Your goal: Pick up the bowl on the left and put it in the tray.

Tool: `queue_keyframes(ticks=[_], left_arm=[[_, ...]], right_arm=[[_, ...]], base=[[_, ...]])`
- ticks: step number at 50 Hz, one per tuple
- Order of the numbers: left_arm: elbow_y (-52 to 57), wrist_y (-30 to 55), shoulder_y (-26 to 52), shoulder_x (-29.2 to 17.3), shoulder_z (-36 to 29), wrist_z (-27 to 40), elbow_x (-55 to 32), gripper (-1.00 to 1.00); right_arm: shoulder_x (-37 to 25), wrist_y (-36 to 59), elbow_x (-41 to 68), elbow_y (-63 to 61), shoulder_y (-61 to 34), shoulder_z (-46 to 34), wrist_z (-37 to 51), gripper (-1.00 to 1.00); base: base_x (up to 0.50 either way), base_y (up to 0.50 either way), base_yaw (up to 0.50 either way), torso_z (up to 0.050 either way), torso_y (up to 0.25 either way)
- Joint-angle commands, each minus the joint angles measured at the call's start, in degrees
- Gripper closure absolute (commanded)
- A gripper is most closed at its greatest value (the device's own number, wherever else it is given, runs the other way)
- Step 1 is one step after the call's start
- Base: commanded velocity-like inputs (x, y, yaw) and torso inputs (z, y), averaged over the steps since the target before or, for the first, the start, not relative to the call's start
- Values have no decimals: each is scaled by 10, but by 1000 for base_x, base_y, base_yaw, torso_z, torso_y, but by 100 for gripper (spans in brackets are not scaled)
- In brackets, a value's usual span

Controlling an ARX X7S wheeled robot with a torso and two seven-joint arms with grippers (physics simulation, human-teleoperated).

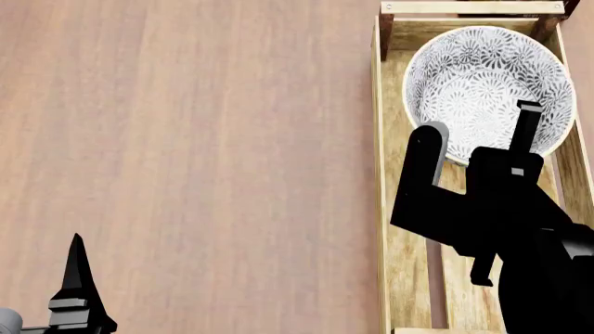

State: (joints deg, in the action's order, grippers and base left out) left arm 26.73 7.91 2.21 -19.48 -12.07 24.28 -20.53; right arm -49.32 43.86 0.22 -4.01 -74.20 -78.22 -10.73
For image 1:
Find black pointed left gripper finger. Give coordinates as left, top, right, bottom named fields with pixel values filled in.
left=59, top=232, right=101, bottom=309

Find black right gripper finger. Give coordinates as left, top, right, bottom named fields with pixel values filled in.
left=400, top=121, right=451, bottom=198
left=507, top=99, right=545, bottom=156

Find bowl with white floral pattern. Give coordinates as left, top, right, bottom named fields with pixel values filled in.
left=401, top=25, right=578, bottom=168

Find light wooden slatted tray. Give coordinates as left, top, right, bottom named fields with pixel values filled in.
left=370, top=0, right=594, bottom=334

